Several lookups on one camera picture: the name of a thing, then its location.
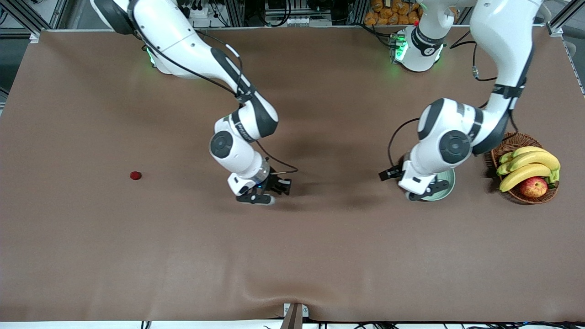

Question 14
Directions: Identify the pale green round plate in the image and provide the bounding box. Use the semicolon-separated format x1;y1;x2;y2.
423;167;456;202

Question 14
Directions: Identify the brown table cover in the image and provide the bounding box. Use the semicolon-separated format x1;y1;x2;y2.
0;25;585;323

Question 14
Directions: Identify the yellow banana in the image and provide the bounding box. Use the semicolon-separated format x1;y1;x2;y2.
499;146;548;165
497;151;561;176
499;164;561;193

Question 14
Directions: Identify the brown wicker basket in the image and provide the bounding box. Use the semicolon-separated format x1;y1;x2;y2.
491;132;559;205

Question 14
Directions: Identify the red apple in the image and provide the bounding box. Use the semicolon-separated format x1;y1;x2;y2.
519;176;548;198

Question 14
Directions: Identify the orange bread rolls pile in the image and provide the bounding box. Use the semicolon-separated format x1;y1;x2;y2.
364;0;424;26

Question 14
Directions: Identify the white terminal block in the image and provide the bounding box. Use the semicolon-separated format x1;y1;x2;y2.
286;17;332;27

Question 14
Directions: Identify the white power strip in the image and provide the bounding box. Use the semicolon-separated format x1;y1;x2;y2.
181;0;212;19

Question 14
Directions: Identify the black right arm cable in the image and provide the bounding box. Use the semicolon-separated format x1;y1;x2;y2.
133;18;298;175

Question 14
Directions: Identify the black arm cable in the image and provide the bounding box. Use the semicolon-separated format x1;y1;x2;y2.
388;30;526;169
133;18;298;175

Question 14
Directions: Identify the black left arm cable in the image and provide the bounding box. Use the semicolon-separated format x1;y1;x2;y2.
388;30;526;169

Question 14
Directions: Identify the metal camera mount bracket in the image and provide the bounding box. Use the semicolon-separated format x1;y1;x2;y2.
280;303;309;329

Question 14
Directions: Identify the aluminium frame profile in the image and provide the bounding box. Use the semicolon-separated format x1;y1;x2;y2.
5;0;42;44
226;0;245;27
350;0;369;26
546;0;577;38

